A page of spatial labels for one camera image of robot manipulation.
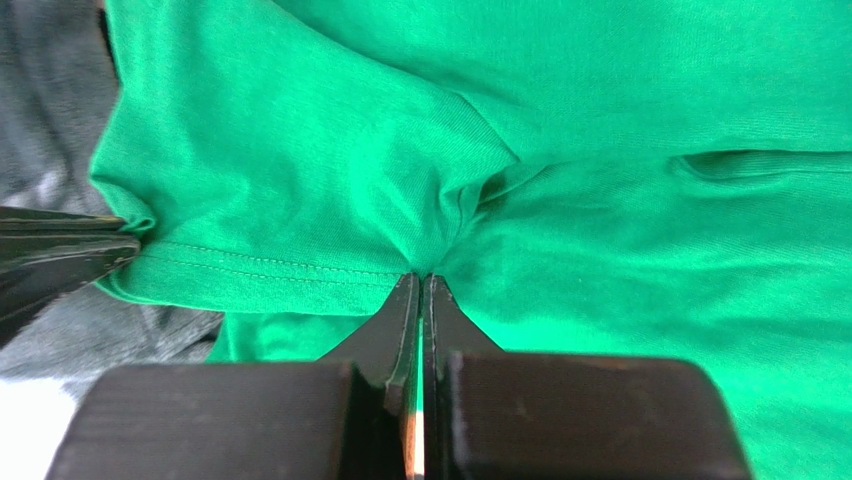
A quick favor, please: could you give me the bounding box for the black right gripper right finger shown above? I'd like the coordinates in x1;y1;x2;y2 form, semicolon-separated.
422;274;503;479

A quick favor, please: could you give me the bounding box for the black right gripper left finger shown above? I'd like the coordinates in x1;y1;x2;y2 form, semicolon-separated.
319;271;423;480

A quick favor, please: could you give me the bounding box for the green t-shirt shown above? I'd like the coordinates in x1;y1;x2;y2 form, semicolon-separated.
91;1;851;479

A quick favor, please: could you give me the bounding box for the grey plush pillow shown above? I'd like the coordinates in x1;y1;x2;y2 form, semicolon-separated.
1;1;222;398

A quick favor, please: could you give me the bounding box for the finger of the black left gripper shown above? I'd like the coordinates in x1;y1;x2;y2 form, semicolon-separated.
1;232;140;346
1;206;130;247

